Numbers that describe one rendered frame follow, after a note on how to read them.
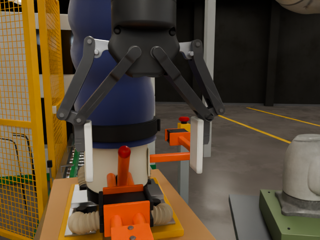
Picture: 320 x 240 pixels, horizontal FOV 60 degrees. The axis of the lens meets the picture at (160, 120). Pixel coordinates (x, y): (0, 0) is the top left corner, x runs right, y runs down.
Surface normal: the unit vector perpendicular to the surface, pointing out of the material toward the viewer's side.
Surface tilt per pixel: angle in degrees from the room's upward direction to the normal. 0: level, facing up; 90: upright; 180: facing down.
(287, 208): 15
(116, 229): 0
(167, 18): 90
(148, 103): 87
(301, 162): 87
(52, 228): 0
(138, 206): 90
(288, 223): 1
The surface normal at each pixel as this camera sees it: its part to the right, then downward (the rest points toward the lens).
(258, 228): 0.00, -0.99
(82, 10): -0.47, -0.04
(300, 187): -0.63, 0.19
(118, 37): 0.22, 0.17
